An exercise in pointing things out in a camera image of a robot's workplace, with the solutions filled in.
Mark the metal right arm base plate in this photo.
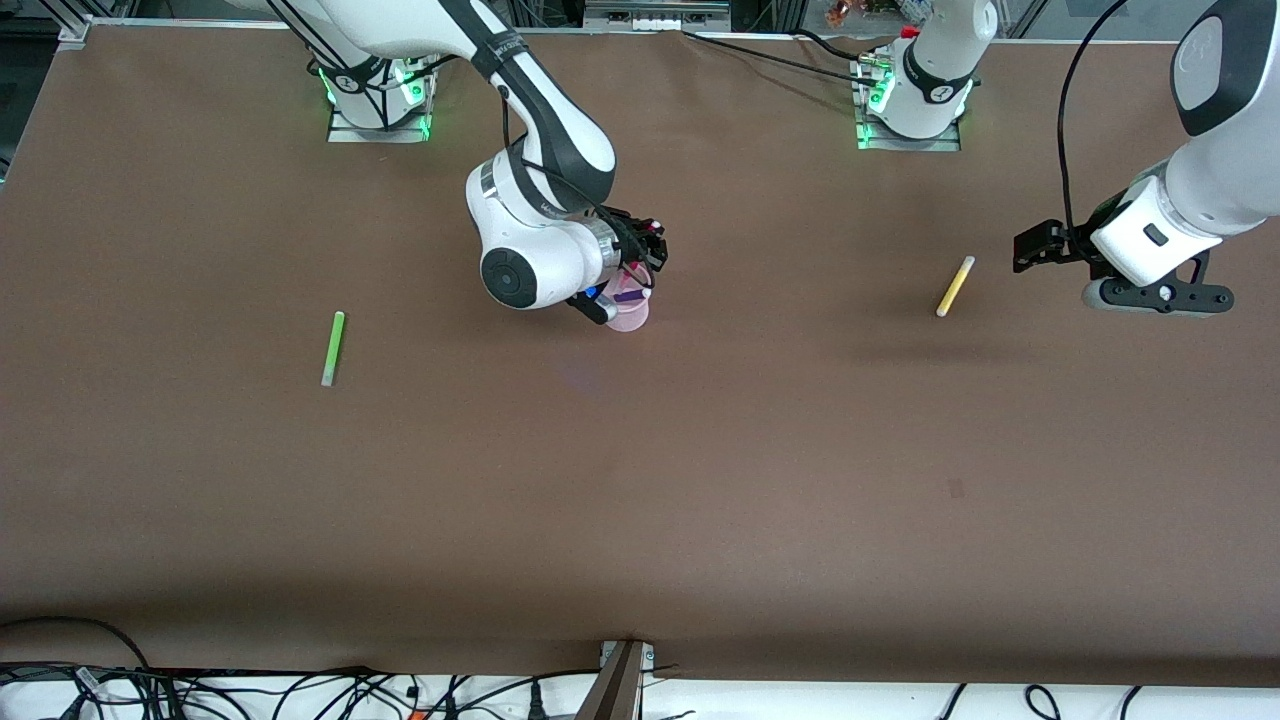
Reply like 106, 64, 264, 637
327, 95, 433, 144

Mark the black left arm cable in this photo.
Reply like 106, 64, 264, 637
1056, 0, 1141, 251

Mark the pink plastic cup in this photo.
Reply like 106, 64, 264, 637
604, 264, 653, 333

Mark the green highlighter pen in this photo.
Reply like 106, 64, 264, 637
320, 311, 346, 388

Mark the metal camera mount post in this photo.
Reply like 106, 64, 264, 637
574, 640, 657, 720

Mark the black cable across table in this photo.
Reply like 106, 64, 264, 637
682, 29, 886, 89

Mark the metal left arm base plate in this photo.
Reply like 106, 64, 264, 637
855, 60, 963, 153

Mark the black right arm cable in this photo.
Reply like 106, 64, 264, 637
498, 80, 641, 271

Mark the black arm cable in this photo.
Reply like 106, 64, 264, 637
1056, 0, 1141, 251
498, 80, 641, 271

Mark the white power strip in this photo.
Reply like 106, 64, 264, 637
584, 0, 733, 32

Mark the thick black looped cable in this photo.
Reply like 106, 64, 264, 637
0, 616, 153, 673

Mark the yellow highlighter pen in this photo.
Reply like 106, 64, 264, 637
935, 255, 976, 319

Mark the aluminium table frame corner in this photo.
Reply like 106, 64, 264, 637
40, 0, 121, 49

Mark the tangled black cable bundle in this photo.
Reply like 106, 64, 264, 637
0, 662, 601, 720

